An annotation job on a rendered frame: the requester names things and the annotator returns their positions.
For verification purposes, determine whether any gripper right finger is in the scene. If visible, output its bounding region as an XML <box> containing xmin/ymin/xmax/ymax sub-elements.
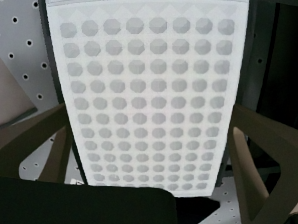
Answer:
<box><xmin>227</xmin><ymin>103</ymin><xmax>298</xmax><ymax>224</ymax></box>

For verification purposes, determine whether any white multi-well plate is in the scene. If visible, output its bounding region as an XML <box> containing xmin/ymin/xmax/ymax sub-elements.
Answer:
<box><xmin>45</xmin><ymin>0</ymin><xmax>249</xmax><ymax>197</ymax></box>

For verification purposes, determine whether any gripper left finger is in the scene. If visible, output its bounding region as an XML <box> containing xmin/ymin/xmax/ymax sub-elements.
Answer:
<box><xmin>0</xmin><ymin>102</ymin><xmax>73</xmax><ymax>183</ymax></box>

